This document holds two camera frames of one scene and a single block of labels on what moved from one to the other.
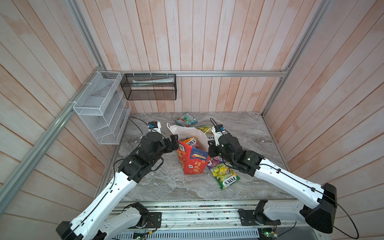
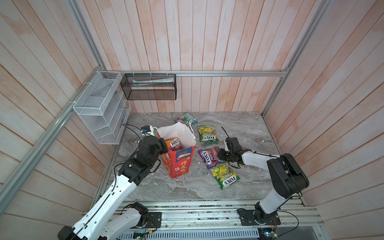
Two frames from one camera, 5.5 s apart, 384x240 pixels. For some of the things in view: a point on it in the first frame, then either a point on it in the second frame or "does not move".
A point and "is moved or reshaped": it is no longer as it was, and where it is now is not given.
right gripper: (212, 146) -> (221, 150)
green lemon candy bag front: (224, 176) does not move
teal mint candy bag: (186, 120) does not move
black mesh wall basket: (149, 86) does not move
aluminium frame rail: (240, 72) does not move
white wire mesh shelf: (103, 108) does not move
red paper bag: (193, 151) is moved or reshaped
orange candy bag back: (191, 141) is moved or reshaped
